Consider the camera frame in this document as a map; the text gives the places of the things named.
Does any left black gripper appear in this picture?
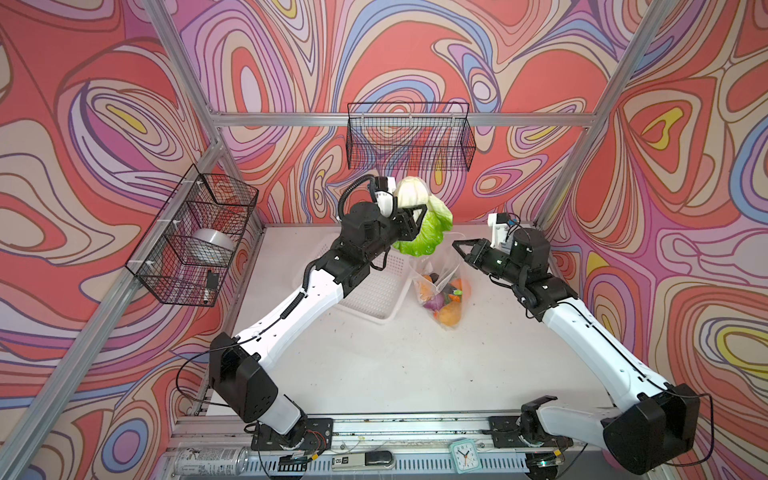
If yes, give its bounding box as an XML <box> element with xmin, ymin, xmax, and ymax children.
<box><xmin>360</xmin><ymin>204</ymin><xmax>428</xmax><ymax>268</ymax></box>

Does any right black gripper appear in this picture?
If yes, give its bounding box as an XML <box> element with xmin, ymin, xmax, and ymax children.
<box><xmin>451</xmin><ymin>238</ymin><xmax>525</xmax><ymax>285</ymax></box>

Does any green lettuce cabbage toy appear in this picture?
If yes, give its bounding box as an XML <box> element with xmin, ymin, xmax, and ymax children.
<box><xmin>393</xmin><ymin>176</ymin><xmax>454</xmax><ymax>257</ymax></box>

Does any clear zip top bag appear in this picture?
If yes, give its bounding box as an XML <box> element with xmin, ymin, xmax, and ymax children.
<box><xmin>410</xmin><ymin>232</ymin><xmax>472</xmax><ymax>329</ymax></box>

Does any purple red onion toy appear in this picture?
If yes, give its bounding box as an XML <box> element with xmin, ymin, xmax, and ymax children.
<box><xmin>423</xmin><ymin>293</ymin><xmax>445</xmax><ymax>311</ymax></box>

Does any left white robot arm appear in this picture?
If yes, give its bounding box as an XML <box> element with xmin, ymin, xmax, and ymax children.
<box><xmin>209</xmin><ymin>174</ymin><xmax>430</xmax><ymax>444</ymax></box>

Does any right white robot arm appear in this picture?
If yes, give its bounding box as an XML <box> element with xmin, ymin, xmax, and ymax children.
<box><xmin>452</xmin><ymin>213</ymin><xmax>701</xmax><ymax>475</ymax></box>

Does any white plastic perforated basket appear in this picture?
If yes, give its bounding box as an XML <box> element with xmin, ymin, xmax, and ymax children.
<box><xmin>305</xmin><ymin>232</ymin><xmax>415</xmax><ymax>325</ymax></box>

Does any small teal alarm clock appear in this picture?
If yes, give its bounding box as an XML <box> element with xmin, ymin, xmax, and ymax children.
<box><xmin>449</xmin><ymin>439</ymin><xmax>482</xmax><ymax>474</ymax></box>

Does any silver tape roll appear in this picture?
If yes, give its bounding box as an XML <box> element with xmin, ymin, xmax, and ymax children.
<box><xmin>192</xmin><ymin>228</ymin><xmax>235</xmax><ymax>256</ymax></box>

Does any black white remote device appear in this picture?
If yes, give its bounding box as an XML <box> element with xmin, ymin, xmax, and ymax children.
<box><xmin>331</xmin><ymin>450</ymin><xmax>395</xmax><ymax>472</ymax></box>

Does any green circuit board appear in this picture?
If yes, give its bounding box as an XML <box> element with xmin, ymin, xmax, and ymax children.
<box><xmin>277</xmin><ymin>455</ymin><xmax>314</xmax><ymax>473</ymax></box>

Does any silver drink can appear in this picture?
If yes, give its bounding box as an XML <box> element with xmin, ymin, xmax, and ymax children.
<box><xmin>173</xmin><ymin>447</ymin><xmax>250</xmax><ymax>476</ymax></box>

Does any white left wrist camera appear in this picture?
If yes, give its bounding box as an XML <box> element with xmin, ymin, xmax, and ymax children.
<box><xmin>373</xmin><ymin>176</ymin><xmax>397</xmax><ymax>218</ymax></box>

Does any black wire basket back wall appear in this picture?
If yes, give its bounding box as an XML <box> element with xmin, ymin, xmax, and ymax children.
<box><xmin>346</xmin><ymin>100</ymin><xmax>476</xmax><ymax>175</ymax></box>

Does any black wire basket wall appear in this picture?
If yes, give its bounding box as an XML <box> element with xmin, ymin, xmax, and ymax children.
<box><xmin>125</xmin><ymin>165</ymin><xmax>259</xmax><ymax>307</ymax></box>
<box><xmin>346</xmin><ymin>100</ymin><xmax>476</xmax><ymax>175</ymax></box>

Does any aluminium frame post left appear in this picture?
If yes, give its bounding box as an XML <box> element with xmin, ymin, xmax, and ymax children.
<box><xmin>140</xmin><ymin>0</ymin><xmax>265</xmax><ymax>235</ymax></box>

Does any black wire basket left wall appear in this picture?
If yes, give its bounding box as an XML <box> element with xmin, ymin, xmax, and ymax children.
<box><xmin>125</xmin><ymin>165</ymin><xmax>259</xmax><ymax>307</ymax></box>

